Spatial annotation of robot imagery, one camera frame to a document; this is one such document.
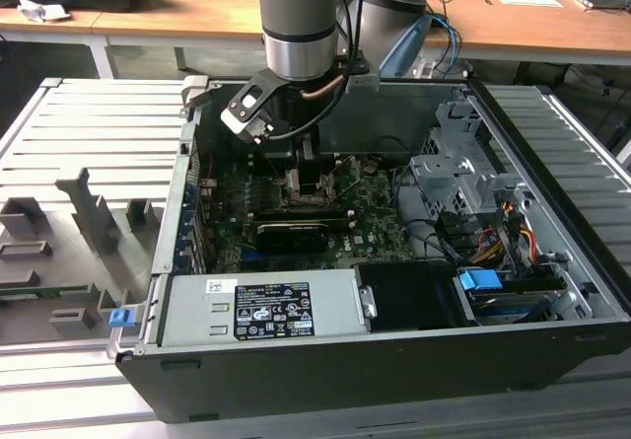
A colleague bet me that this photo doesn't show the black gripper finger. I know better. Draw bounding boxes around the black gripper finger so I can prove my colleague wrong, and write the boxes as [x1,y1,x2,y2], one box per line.
[296,133,324,198]

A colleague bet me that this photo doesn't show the CPU socket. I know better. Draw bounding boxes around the CPU socket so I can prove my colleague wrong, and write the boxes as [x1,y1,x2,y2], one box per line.
[275,167,342,212]

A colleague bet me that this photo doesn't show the black RAM slot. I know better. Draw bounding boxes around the black RAM slot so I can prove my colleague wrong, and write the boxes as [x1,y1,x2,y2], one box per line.
[255,205,357,227]

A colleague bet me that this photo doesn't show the black graphics card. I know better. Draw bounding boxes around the black graphics card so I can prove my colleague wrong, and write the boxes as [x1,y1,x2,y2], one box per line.
[253,219,330,256]

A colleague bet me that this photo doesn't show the green motherboard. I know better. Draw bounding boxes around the green motherboard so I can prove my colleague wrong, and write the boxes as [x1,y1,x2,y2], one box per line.
[196,152,420,272]

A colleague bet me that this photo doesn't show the pale blue teach pendant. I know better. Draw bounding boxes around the pale blue teach pendant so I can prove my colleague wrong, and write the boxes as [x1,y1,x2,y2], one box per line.
[378,13,434,78]

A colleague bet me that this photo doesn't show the silver metal drive cage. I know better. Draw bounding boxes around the silver metal drive cage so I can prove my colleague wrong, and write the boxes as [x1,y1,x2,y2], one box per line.
[408,101,534,224]

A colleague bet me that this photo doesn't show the wooden desk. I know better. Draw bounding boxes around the wooden desk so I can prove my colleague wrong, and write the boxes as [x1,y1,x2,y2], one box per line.
[0,0,631,68]

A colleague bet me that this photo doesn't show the black plastic fan shroud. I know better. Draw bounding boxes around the black plastic fan shroud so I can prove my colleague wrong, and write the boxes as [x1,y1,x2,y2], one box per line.
[354,260,468,335]

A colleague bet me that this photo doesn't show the grey power supply unit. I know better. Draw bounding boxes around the grey power supply unit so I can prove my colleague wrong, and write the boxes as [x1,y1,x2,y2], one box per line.
[160,268,372,349]

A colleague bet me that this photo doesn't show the grey parts rack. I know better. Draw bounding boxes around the grey parts rack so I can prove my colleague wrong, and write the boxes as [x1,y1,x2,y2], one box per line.
[0,167,167,346]

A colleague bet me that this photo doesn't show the hard disk in blue carrier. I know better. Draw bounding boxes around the hard disk in blue carrier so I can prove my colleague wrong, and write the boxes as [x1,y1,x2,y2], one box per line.
[456,268,568,327]

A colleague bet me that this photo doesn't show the black open PC case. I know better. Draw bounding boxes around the black open PC case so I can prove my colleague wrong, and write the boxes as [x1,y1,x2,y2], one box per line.
[115,76,631,425]

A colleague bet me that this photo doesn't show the small blue case latch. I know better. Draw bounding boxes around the small blue case latch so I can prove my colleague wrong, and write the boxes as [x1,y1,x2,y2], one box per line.
[108,309,136,330]

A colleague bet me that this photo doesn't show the white paper sheet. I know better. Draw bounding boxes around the white paper sheet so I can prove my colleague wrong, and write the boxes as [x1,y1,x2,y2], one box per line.
[493,0,564,10]

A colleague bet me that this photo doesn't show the crumpled white paper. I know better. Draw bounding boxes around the crumpled white paper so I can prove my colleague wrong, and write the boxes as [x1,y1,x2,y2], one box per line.
[17,0,71,24]

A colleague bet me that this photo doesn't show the green RAM stick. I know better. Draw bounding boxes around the green RAM stick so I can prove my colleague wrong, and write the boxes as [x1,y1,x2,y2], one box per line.
[0,284,91,300]

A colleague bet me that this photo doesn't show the grey laptop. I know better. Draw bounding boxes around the grey laptop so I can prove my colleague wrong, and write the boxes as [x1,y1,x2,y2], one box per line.
[568,0,631,15]

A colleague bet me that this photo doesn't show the black camera cable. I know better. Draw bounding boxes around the black camera cable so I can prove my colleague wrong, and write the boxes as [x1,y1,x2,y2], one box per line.
[267,0,357,140]

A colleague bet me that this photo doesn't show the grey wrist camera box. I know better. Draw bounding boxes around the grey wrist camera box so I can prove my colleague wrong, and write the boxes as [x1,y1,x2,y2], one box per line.
[219,70,278,146]

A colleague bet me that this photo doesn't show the blue cable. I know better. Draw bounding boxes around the blue cable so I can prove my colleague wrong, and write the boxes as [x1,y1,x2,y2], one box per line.
[432,13,463,71]

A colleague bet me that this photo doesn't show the yellow and red wires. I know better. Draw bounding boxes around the yellow and red wires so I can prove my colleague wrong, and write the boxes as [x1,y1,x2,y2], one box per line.
[472,201,539,268]

